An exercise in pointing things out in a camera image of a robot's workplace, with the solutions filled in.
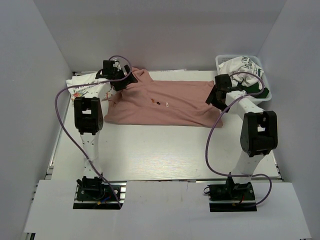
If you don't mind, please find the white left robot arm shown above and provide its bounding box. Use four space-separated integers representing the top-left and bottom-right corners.
73 55 138 179

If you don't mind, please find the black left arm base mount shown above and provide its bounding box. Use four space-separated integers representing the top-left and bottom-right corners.
73 176 126 210

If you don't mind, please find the white t-shirt green lettering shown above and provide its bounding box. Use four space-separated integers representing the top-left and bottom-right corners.
218 56 264 89

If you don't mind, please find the folded white cartoon print t-shirt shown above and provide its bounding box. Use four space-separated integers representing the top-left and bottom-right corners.
65 72 116 102

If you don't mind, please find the dark green t-shirt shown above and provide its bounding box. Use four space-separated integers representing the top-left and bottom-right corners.
243 82 270 99

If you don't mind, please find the pink t-shirt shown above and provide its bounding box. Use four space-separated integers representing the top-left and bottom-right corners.
104 68 223 128

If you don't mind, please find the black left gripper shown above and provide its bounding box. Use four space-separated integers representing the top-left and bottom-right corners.
113 64 139 91

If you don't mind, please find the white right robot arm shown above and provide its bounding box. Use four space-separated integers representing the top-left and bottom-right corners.
205 72 278 200

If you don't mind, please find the white plastic laundry basket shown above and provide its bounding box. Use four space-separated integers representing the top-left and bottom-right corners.
215 54 272 105

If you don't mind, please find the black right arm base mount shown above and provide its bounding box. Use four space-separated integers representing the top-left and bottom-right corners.
203 183 257 213

